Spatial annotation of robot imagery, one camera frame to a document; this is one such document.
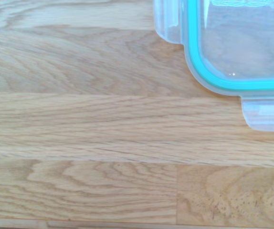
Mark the clear plastic lid teal seal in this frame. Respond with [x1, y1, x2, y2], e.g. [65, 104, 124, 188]
[152, 0, 274, 133]

